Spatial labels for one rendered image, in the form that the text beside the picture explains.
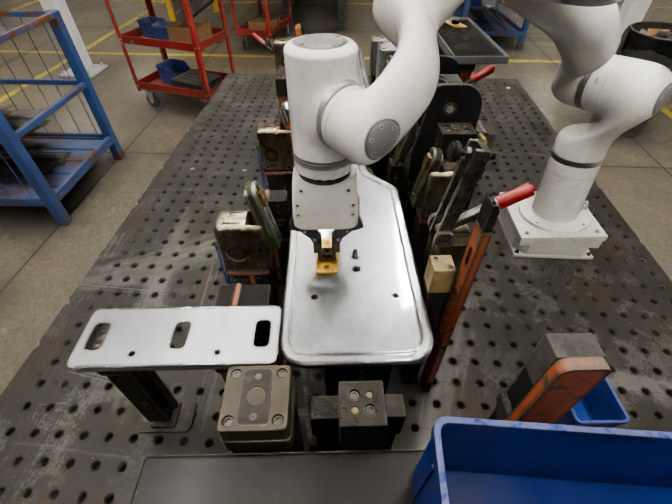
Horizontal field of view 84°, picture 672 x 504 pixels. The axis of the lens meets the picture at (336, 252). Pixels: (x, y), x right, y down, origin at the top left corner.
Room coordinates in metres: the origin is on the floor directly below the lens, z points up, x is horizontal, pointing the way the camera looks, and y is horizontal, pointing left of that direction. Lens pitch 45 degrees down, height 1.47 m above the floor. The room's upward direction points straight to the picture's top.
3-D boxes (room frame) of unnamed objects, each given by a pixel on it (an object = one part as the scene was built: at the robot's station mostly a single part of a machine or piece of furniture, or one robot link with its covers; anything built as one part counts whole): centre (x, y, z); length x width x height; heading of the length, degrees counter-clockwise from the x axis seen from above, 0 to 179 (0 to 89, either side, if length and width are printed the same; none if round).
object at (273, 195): (0.65, 0.14, 0.84); 0.11 x 0.08 x 0.29; 91
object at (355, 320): (0.94, -0.02, 1.00); 1.38 x 0.22 x 0.02; 1
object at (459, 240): (0.46, -0.20, 0.88); 0.07 x 0.06 x 0.35; 91
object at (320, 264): (0.46, 0.02, 1.01); 0.08 x 0.04 x 0.01; 1
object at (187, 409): (0.29, 0.34, 0.84); 0.11 x 0.06 x 0.29; 91
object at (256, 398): (0.18, 0.09, 0.88); 0.08 x 0.08 x 0.36; 1
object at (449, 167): (0.64, -0.22, 0.88); 0.11 x 0.09 x 0.37; 91
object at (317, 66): (0.45, 0.01, 1.28); 0.09 x 0.08 x 0.13; 36
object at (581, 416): (0.30, -0.48, 0.74); 0.11 x 0.10 x 0.09; 1
